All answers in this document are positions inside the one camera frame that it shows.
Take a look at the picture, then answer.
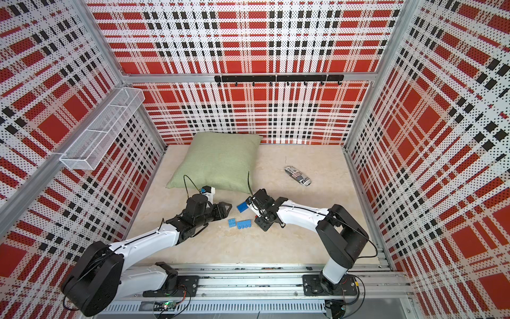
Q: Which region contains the white wire mesh basket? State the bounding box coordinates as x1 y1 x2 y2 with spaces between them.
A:
60 87 145 171

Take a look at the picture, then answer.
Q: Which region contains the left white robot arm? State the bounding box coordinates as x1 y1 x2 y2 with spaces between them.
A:
61 193 232 317

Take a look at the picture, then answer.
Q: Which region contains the blue 2x4 lego brick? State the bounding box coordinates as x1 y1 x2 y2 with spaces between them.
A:
236 202 249 213

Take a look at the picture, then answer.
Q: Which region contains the black wall hook rail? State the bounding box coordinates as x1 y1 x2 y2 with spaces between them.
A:
214 74 345 85

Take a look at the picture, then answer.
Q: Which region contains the green circuit board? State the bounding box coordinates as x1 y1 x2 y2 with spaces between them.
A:
153 300 179 312

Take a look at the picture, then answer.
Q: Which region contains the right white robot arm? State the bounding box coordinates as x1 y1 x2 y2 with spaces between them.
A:
245 189 370 291

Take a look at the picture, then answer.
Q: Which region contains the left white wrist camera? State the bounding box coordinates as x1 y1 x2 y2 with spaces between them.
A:
201 186 215 203

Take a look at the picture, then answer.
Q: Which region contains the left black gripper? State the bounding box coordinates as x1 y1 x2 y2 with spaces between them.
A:
194 201 232 227

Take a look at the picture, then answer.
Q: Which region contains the light blue 2x4 brick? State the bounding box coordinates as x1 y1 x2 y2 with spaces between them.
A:
236 219 252 229

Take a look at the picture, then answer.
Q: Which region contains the green square cushion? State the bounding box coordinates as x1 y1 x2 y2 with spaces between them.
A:
166 132 262 194

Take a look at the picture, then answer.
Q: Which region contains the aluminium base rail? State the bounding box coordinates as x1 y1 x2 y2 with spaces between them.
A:
99 264 418 318

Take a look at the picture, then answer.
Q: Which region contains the silver remote control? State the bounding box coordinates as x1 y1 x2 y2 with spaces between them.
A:
284 166 312 187

